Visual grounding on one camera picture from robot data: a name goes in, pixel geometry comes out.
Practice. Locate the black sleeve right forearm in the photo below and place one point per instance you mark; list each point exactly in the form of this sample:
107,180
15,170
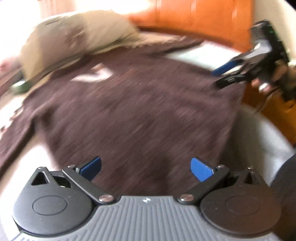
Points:
287,81

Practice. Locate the patchwork pastel bed sheet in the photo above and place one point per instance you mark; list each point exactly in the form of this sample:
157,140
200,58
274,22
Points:
255,202

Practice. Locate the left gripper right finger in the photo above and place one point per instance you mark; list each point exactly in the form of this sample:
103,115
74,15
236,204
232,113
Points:
209,178

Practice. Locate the green glass bottle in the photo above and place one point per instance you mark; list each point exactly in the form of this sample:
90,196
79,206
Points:
20,87

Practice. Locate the folded pink floral quilt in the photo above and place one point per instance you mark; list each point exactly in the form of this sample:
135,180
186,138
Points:
11,72

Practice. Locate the person's right hand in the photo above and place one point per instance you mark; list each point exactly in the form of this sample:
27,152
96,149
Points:
264,87

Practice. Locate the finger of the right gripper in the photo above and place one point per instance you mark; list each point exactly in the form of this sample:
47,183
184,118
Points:
229,80
226,67

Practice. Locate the floral beige pillow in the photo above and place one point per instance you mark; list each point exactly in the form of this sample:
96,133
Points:
63,38

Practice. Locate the orange wooden headboard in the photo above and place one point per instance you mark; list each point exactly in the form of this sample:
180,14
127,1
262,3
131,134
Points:
225,22

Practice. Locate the dark brown knit sweater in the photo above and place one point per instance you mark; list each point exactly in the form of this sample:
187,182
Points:
146,117

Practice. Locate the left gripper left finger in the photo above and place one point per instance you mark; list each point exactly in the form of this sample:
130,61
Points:
82,176

